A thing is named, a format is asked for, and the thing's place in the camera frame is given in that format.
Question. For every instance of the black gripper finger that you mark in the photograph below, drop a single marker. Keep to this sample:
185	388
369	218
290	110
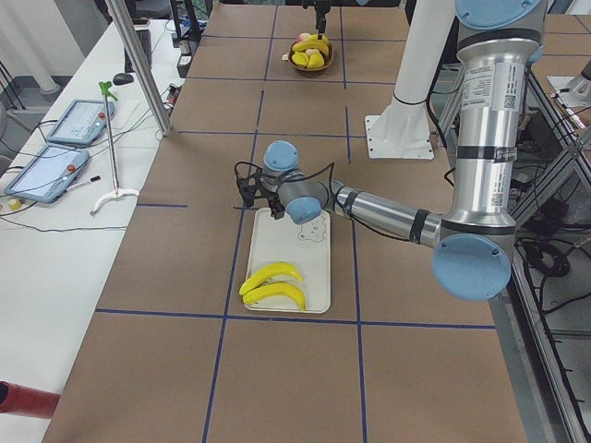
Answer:
277	212
248	199
320	23

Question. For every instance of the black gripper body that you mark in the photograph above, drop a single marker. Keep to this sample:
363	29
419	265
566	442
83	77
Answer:
319	20
276	206

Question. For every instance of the yellow banana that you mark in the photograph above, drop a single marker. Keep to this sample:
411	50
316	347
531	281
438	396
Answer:
276	289
314	41
267	272

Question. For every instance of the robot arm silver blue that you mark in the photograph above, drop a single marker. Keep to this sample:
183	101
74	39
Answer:
473	241

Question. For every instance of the brown wicker basket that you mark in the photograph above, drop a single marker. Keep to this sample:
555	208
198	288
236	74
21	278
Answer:
328	60

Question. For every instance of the white bear tray plate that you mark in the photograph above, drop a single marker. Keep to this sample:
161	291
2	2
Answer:
307	246

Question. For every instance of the pink apple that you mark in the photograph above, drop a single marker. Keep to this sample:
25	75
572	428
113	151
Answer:
302	37

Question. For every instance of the yellow pear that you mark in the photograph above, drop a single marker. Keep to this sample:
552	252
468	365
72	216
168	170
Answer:
316	62

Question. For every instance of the black box white label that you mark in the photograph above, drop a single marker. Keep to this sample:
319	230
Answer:
187	52

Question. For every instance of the black marker pen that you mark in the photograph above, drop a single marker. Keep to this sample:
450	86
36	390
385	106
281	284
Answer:
92	180

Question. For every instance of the black computer mouse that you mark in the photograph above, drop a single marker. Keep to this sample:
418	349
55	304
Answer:
121	79

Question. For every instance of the white grabber stick green tip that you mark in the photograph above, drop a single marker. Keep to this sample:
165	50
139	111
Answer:
117	192

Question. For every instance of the upper teach pendant tablet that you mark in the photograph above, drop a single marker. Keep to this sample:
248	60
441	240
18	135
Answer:
80	124

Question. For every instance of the teach pendant tablet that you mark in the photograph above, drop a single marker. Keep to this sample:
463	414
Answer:
47	176
80	124

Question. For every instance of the lower teach pendant tablet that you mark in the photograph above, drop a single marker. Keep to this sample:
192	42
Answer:
47	176

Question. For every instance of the red cylinder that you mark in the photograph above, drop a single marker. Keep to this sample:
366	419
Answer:
28	402

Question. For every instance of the aluminium frame post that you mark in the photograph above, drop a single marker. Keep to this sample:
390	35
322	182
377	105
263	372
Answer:
123	23

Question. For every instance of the white camera stand pole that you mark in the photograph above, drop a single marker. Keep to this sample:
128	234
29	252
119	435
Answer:
401	131

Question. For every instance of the black cable bundle floor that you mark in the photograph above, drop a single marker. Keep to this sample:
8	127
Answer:
547	259

